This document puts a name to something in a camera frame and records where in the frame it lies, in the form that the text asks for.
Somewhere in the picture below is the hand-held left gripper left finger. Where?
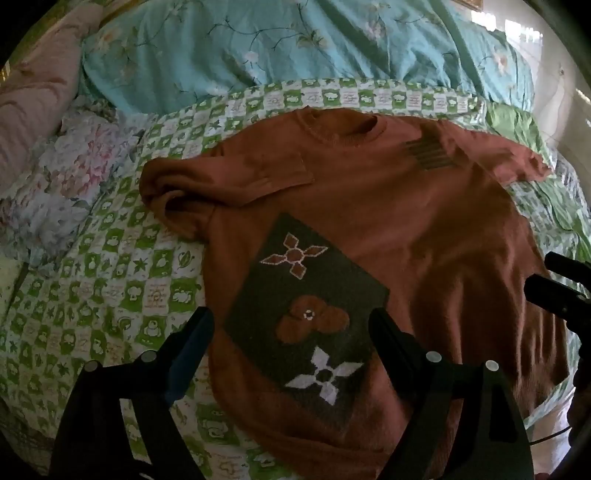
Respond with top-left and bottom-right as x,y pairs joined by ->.
48,305 -> 216,480

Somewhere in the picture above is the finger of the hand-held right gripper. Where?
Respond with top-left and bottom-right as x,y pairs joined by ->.
524,274 -> 591,324
544,251 -> 591,289

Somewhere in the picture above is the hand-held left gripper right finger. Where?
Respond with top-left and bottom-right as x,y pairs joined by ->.
368,308 -> 536,480

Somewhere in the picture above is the orange knit sweater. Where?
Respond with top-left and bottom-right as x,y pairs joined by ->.
139,107 -> 570,480

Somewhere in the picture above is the green checked bed sheet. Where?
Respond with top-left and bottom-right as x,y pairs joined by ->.
0,78 -> 591,480

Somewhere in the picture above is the pink quilt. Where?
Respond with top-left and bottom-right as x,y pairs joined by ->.
0,25 -> 100,178

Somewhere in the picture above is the light blue floral pillow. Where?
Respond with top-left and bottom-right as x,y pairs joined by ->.
81,0 -> 536,121

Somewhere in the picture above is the black cable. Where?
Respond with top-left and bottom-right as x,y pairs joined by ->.
529,428 -> 574,446

